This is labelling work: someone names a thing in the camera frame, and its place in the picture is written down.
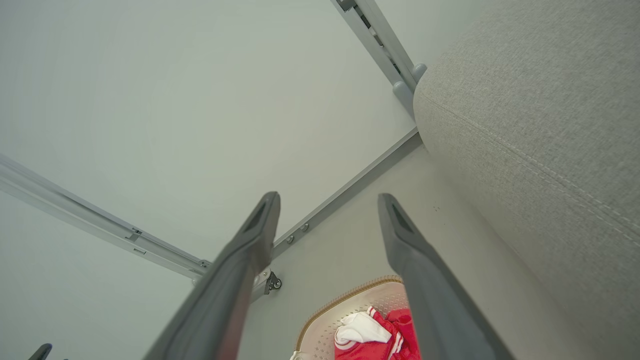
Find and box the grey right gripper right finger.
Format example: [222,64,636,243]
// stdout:
[378,193,516,360]

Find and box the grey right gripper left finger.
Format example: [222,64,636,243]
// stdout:
[142,191,281,360]

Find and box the red white garment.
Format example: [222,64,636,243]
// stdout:
[333,306,422,360]

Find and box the grey fabric sofa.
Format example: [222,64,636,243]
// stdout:
[413,0,640,360]

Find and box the white perforated laundry basket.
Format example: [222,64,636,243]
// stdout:
[291,275,416,360]

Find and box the grey partition foot bracket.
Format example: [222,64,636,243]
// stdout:
[252,267,274,301]

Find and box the grey partition side frame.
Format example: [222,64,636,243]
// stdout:
[0,152,212,282]

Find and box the grey partition bottom rail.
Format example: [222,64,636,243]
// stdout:
[250,127,425,301]

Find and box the grey partition corner post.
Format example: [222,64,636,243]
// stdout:
[330,0,429,121]

